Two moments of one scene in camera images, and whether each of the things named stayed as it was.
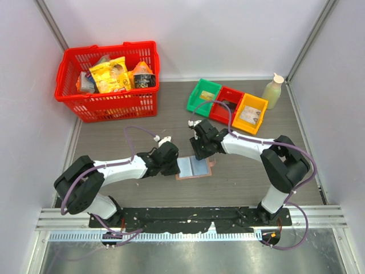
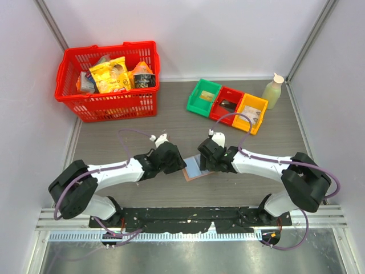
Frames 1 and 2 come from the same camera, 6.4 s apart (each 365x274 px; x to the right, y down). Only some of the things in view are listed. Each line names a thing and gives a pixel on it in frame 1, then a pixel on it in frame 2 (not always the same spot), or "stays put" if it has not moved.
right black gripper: x=199 y=154 to x=205 y=164
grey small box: x=86 y=85 stays put
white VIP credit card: x=250 y=114 stays put
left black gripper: x=174 y=170 stays put
